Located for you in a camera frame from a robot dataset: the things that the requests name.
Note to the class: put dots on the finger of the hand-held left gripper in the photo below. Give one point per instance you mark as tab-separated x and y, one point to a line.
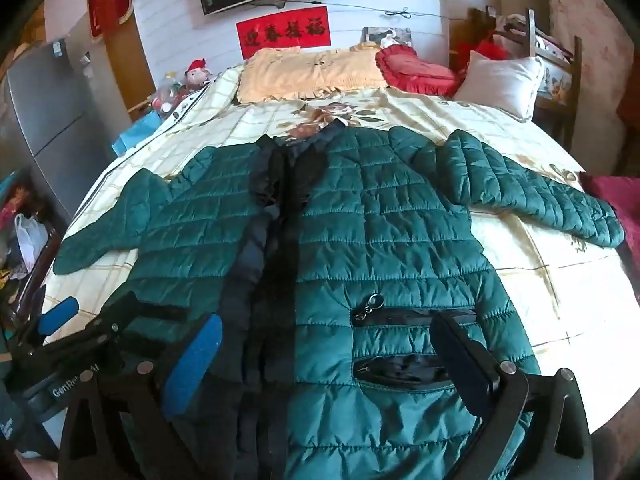
59	314
122	316

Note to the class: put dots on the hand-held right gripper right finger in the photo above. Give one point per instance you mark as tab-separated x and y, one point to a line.
452	357

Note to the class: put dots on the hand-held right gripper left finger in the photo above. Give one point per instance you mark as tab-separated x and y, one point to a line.
196	360

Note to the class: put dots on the green quilted jacket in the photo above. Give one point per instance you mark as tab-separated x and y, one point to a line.
400	240

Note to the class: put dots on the red clothes on chair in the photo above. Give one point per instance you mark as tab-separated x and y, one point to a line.
482	50

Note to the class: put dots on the white plastic bag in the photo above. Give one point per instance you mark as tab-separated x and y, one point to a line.
31	240

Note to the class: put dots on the bed with floral sheet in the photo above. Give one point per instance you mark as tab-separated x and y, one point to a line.
525	270

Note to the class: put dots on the blue paper bag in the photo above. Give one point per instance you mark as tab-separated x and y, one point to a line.
135	135

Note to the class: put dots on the grey refrigerator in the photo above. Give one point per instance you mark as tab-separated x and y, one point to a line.
55	110

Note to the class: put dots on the cluster of plastic bottles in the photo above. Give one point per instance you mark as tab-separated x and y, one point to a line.
167	95

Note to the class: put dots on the dark red cloth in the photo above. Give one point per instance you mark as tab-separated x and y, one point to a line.
620	195

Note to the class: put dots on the plush toy with red hat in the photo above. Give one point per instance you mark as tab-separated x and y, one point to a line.
197	74

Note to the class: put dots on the wooden cabinet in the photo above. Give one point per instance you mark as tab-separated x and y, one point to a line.
130	60

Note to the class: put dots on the white pillow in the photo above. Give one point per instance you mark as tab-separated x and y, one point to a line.
500	85

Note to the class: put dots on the red frilled pillow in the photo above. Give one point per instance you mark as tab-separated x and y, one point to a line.
420	72

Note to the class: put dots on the yellow folded blanket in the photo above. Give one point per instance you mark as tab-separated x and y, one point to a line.
310	75

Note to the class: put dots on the wooden chair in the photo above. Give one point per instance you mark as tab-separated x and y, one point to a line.
575	75

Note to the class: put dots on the framed photo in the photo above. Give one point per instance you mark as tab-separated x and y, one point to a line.
385	37

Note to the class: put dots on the red wall banner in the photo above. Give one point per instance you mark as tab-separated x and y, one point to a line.
280	30

